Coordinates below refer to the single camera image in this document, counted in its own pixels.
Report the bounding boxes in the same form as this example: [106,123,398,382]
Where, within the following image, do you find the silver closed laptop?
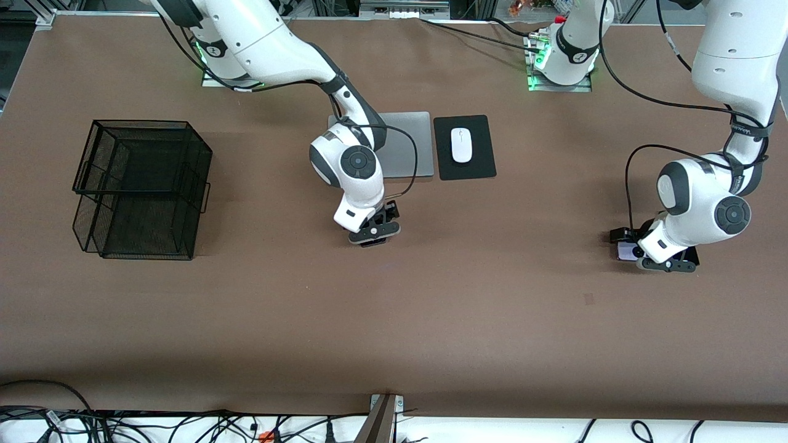
[328,111,435,181]

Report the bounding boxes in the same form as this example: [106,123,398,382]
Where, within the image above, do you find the black mesh two-tier tray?
[72,120,214,261]

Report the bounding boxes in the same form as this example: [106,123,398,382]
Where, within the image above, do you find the white computer mouse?
[451,127,473,164]

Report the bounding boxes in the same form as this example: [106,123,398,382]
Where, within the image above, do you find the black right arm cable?
[157,6,420,201]

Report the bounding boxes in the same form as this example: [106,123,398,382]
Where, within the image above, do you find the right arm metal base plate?
[202,62,265,88]

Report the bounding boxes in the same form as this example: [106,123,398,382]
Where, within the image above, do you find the aluminium frame rail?
[359,0,451,20]

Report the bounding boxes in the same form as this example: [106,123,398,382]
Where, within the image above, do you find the black mouse pad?
[433,114,497,182]

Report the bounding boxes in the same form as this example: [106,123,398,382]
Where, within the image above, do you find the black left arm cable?
[597,0,773,231]

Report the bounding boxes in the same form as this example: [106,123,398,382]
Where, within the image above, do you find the grey metal stand post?
[356,394,398,443]

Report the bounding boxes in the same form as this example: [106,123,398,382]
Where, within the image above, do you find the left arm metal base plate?
[528,34,593,93]

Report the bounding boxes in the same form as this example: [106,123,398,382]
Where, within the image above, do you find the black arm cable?
[597,0,773,231]
[157,6,420,201]

